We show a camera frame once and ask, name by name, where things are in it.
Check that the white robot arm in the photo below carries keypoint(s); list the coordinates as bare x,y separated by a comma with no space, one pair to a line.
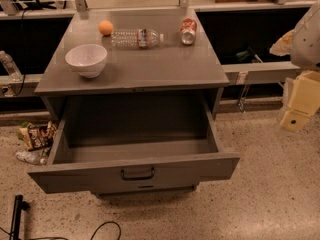
302,44

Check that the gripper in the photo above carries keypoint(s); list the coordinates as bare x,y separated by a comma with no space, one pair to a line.
307,40

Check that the grey metal bench rail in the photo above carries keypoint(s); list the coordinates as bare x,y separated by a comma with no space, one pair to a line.
260,73

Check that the red soda can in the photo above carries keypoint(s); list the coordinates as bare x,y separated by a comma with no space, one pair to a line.
188,31

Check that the crumpled plastic bottle on floor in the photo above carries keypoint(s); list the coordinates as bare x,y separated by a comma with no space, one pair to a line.
37,157

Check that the white ceramic bowl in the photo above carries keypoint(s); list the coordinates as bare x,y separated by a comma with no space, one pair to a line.
87,60

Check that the black stand on floor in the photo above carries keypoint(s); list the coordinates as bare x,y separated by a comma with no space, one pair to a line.
19,206

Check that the grey metal drawer cabinet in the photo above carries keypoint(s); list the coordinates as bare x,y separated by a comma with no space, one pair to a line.
168,68

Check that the green black object under bench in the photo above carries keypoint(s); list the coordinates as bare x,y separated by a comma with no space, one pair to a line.
248,53

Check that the snack chip bag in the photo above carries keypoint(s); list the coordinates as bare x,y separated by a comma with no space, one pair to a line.
37,136

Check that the orange fruit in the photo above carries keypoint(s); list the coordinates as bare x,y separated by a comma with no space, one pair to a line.
105,27

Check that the plastic bottle at left edge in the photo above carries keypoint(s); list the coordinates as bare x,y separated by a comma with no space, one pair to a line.
10,66

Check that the grey top drawer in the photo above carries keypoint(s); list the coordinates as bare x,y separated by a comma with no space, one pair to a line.
132,143

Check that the clear plastic water bottle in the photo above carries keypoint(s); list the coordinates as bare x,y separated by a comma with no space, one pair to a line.
141,38

